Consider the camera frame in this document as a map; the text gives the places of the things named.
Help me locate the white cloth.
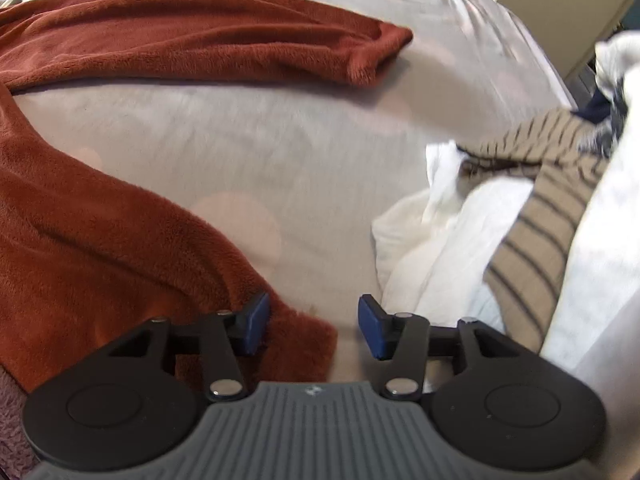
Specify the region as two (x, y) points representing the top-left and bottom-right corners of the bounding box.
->
(371, 140), (540, 335)

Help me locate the beige striped garment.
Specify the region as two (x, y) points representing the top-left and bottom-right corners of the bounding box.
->
(457, 107), (622, 357)

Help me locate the cream cabinet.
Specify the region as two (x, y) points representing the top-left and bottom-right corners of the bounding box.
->
(492, 0), (639, 82)

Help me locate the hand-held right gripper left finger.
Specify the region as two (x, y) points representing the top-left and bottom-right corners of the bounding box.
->
(94, 292), (272, 404)

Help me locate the mauve fleece blanket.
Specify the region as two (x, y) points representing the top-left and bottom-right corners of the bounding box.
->
(0, 364), (42, 477)

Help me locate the white garment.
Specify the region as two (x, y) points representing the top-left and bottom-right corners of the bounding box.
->
(540, 30), (640, 397)

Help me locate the dark navy cloth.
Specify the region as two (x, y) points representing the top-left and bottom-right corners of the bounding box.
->
(575, 67), (632, 157)

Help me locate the rust fleece garment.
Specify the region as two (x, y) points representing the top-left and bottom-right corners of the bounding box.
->
(0, 0), (415, 394)

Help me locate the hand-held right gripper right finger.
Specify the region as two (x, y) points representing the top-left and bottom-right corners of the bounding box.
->
(357, 295), (540, 404)

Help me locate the bed with pink dotted sheet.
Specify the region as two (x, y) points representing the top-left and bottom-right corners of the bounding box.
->
(0, 0), (581, 386)

